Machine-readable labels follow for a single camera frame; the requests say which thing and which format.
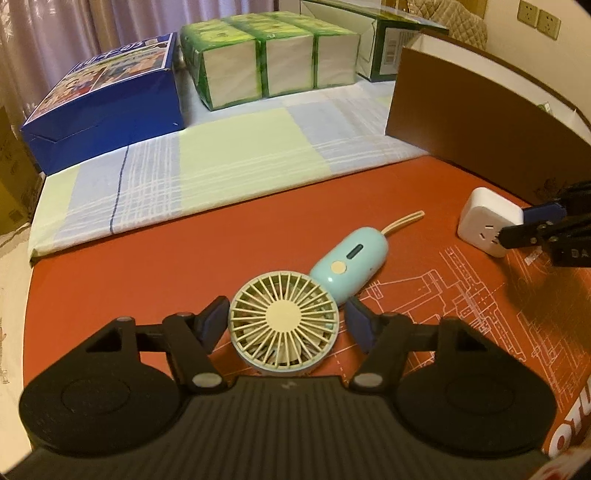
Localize pink curtain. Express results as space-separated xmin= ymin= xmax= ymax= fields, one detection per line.
xmin=1 ymin=1 xmax=276 ymax=128

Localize wall socket plates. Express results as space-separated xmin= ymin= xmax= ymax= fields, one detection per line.
xmin=517 ymin=0 xmax=561 ymax=40

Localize white smart socket cube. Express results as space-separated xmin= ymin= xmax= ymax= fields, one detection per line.
xmin=457 ymin=187 xmax=523 ymax=258

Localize plaid folded cloth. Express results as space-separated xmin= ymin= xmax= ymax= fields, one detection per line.
xmin=28 ymin=80 xmax=422 ymax=259

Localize quilted beige chair cover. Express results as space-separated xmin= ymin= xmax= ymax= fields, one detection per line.
xmin=407 ymin=0 xmax=488 ymax=50

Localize blue flat puzzle box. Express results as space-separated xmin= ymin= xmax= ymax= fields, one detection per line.
xmin=21 ymin=32 xmax=184 ymax=176

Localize green tissue pack bundle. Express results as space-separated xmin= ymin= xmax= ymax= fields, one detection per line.
xmin=179 ymin=11 xmax=360 ymax=111

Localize red Motul cardboard mat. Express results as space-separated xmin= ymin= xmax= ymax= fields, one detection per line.
xmin=24 ymin=157 xmax=590 ymax=452

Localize mint handheld fan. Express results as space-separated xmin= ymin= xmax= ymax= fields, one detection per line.
xmin=228 ymin=210 xmax=425 ymax=376

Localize brown open storage box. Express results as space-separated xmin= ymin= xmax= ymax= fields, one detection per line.
xmin=386 ymin=31 xmax=590 ymax=203

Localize green landscape milk carton box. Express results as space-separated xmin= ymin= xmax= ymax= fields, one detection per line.
xmin=300 ymin=1 xmax=449 ymax=82

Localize brown cardboard box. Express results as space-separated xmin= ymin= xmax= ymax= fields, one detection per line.
xmin=0 ymin=106 xmax=44 ymax=235

